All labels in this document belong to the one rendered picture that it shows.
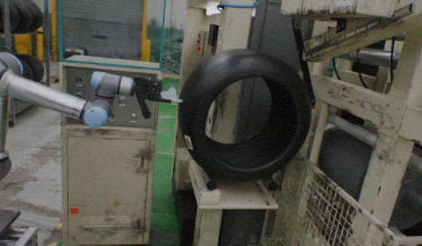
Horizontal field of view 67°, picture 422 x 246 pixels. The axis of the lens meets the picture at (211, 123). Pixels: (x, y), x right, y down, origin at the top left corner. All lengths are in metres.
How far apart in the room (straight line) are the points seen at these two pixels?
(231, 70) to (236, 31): 0.41
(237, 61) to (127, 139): 0.98
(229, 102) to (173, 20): 8.78
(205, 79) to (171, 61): 9.09
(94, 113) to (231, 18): 0.80
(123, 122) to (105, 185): 0.42
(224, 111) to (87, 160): 0.90
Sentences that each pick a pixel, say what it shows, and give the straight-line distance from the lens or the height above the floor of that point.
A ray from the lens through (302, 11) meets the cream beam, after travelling 1.43.
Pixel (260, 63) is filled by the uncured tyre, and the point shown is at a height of 1.43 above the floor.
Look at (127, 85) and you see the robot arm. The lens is 1.29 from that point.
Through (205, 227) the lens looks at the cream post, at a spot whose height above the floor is 0.42.
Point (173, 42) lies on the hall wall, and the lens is 10.28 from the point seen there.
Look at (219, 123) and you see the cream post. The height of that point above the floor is 1.07.
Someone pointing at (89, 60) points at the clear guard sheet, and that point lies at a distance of 1.92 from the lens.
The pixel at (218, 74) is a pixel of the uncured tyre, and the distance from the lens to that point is 1.24.
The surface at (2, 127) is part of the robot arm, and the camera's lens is 1.48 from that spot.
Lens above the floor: 1.54
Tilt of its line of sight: 17 degrees down
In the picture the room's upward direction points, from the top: 7 degrees clockwise
